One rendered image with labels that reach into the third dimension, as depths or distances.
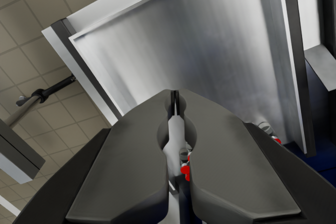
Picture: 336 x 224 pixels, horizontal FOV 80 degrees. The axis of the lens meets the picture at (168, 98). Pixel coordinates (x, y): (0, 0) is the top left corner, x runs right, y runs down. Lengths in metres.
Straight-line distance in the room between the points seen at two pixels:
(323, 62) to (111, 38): 0.30
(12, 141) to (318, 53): 1.17
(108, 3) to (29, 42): 1.18
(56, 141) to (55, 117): 0.24
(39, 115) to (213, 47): 1.52
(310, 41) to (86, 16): 0.32
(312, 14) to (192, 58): 0.17
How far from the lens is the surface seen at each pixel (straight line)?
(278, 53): 0.35
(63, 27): 0.32
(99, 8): 0.31
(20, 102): 1.59
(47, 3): 1.35
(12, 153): 1.19
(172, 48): 0.31
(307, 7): 0.35
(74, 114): 1.59
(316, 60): 0.36
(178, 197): 0.49
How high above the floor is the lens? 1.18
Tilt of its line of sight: 60 degrees down
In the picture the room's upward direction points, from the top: 179 degrees counter-clockwise
